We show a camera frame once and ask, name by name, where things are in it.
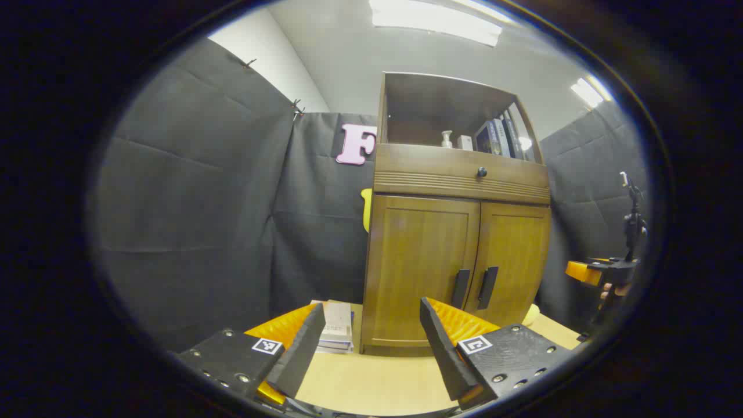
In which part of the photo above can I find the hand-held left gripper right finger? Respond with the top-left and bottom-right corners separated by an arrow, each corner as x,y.
419,297 -> 574,412

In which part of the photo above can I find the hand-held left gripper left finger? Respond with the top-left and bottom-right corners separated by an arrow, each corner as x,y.
173,302 -> 327,407

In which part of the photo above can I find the wooden cabinet door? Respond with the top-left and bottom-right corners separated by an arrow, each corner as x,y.
464,201 -> 552,327
363,194 -> 481,349

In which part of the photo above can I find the wooden double-door shoe cabinet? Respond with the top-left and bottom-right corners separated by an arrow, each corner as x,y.
360,71 -> 552,356

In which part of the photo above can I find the wooden cabinet drawer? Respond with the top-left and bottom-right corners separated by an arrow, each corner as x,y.
374,143 -> 551,205

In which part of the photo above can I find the black tripod stand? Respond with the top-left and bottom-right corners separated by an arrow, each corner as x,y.
580,171 -> 648,342

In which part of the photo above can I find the stack of white books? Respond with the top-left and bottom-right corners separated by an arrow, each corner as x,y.
311,300 -> 355,354

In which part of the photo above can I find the dark blue book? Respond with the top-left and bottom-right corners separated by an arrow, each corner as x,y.
503,110 -> 526,160
473,121 -> 501,156

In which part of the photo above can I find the grey blue book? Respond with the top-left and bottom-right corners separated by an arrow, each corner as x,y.
492,118 -> 513,157

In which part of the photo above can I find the small ceiling light panel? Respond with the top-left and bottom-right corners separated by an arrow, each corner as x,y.
571,75 -> 611,109

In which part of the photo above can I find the long ceiling light panel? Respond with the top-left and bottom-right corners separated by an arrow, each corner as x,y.
370,0 -> 503,48

